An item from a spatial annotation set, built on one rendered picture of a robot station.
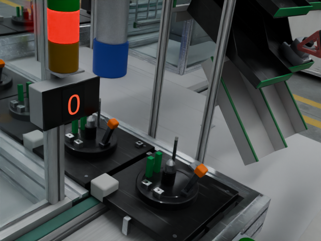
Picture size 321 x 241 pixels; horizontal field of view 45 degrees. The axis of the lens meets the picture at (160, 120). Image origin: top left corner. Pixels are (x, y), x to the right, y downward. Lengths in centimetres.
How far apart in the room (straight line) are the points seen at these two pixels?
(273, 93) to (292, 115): 8
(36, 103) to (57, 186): 22
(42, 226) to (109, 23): 104
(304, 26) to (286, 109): 377
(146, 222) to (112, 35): 103
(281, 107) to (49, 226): 74
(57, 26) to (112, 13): 102
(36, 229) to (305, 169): 84
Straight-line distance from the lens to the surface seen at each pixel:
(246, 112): 104
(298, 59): 108
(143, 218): 79
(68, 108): 68
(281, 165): 128
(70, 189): 89
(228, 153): 126
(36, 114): 67
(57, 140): 75
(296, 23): 496
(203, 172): 77
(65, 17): 63
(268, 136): 107
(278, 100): 119
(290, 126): 119
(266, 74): 96
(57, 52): 64
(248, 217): 87
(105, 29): 166
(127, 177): 90
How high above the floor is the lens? 150
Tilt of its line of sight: 27 degrees down
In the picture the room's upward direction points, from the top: 7 degrees clockwise
